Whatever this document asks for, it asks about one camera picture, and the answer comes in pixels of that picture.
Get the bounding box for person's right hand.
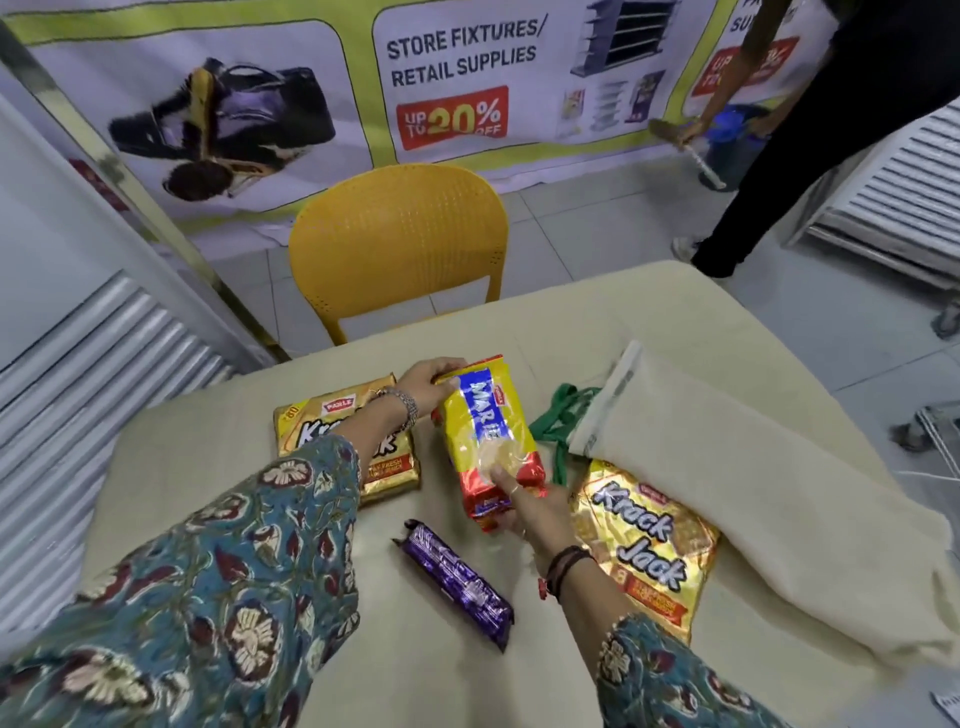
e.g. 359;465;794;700
487;461;583;579

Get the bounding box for person's left hand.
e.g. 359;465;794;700
393;356;470;436

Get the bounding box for yellow Marie biscuit packet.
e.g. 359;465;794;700
431;354;550;535

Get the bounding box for gold Krack Jack packet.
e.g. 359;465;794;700
569;458;723;648
272;373;421;508

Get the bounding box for purple biscuit packet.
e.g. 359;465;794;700
391;518;517;654

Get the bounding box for cream cloth bag green handles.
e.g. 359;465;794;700
528;339;960;670

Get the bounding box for person's left forearm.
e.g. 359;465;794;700
0;408;410;728

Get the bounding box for person's right forearm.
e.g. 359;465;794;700
551;558;789;728

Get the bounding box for silver wristwatch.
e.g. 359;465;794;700
371;386;419;433

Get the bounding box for beige plastic table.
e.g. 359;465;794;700
74;260;960;728

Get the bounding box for yellow plastic chair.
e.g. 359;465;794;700
288;163;511;348

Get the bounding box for green white promotional banner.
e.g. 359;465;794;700
0;0;841;241

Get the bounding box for straw broom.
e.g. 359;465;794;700
648;118;729;193

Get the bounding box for metal pole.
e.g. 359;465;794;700
0;22;292;365

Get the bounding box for blue dustpan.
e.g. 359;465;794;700
708;104;770;148

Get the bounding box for metal trolley base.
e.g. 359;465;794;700
888;401;960;455

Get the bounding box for black red thread bracelet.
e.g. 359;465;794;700
538;544;598;604

